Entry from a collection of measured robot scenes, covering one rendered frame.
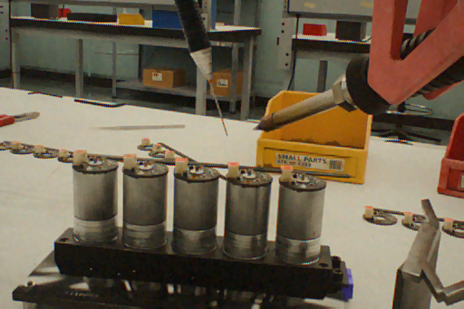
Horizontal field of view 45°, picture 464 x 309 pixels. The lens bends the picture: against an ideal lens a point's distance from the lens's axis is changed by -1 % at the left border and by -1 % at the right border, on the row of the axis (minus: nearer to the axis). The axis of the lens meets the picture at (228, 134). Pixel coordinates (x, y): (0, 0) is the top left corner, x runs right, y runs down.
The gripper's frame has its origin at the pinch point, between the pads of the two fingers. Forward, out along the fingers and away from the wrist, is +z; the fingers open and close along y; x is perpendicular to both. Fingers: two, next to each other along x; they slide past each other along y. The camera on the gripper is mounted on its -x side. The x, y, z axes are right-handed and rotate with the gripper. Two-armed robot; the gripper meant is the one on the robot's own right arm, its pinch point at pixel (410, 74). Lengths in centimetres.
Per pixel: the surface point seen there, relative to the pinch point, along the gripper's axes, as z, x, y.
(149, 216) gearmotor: 13.4, -6.8, 3.9
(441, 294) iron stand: 3.6, 6.4, 3.0
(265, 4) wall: 160, -318, -310
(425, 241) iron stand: 3.3, 4.8, 2.2
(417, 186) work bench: 18.0, -7.1, -24.8
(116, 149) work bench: 28.6, -27.8, -7.2
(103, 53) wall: 279, -427, -232
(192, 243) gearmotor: 13.8, -4.6, 2.3
